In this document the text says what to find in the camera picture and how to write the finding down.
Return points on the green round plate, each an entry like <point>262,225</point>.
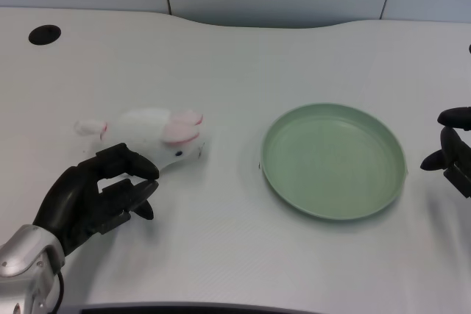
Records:
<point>333,161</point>

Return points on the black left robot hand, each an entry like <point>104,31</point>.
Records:
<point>73,196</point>

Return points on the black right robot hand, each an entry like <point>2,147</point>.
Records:
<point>450,145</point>

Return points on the white rabbit doll pink ears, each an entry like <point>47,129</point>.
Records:
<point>147,130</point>

